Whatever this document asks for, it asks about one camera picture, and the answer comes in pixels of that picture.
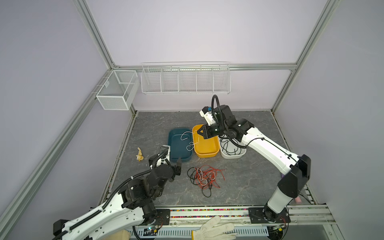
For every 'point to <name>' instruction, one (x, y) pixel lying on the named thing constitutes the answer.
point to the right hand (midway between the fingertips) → (197, 132)
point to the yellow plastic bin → (207, 148)
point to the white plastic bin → (225, 155)
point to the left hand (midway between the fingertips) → (171, 158)
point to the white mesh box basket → (118, 90)
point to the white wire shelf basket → (186, 78)
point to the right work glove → (208, 231)
